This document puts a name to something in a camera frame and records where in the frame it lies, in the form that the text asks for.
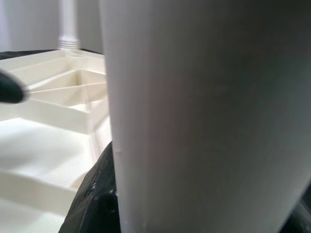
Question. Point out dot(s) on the white plastic table leg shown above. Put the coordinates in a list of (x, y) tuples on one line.
[(206, 109), (68, 19)]

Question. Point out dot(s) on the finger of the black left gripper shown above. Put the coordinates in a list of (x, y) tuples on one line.
[(11, 89)]

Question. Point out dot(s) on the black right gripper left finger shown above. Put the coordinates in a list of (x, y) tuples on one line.
[(99, 201)]

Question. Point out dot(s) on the white plastic table top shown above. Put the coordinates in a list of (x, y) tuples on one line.
[(36, 150)]

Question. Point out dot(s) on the black cloth table cover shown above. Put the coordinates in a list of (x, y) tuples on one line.
[(9, 55)]

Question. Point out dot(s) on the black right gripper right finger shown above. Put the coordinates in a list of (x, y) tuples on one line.
[(303, 221)]

